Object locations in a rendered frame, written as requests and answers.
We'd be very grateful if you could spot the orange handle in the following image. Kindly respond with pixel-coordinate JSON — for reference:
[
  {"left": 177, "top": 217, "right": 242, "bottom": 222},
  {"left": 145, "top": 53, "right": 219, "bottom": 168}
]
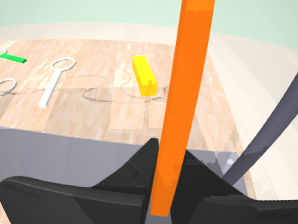
[{"left": 150, "top": 0, "right": 216, "bottom": 217}]

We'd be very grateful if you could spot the green-handled loop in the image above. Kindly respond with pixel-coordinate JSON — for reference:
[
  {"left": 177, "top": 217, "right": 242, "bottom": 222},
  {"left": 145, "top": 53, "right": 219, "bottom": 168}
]
[{"left": 0, "top": 48, "right": 27, "bottom": 64}]

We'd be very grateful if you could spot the yellow rectangular block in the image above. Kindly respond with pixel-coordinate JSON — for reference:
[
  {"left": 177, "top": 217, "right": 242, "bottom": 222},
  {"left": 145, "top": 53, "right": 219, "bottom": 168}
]
[{"left": 132, "top": 55, "right": 157, "bottom": 96}]

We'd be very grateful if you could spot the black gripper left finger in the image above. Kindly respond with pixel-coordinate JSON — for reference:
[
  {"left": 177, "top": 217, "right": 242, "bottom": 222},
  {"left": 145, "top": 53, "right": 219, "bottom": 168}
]
[{"left": 0, "top": 137, "right": 160, "bottom": 224}]

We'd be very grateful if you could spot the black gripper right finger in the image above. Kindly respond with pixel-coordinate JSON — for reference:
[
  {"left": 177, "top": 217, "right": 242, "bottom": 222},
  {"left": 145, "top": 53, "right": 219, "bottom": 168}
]
[{"left": 170, "top": 149, "right": 298, "bottom": 224}]

